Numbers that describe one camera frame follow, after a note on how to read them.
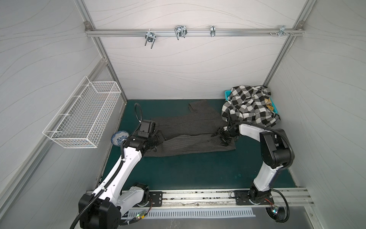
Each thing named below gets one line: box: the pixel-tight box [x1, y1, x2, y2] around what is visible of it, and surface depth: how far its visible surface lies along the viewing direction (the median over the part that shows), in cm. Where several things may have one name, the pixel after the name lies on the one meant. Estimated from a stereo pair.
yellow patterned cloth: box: [264, 97, 274, 112], surface depth 106 cm
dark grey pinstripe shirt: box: [142, 100, 237, 157], surface depth 103 cm
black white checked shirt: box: [221, 85, 281, 127], surface depth 104 cm
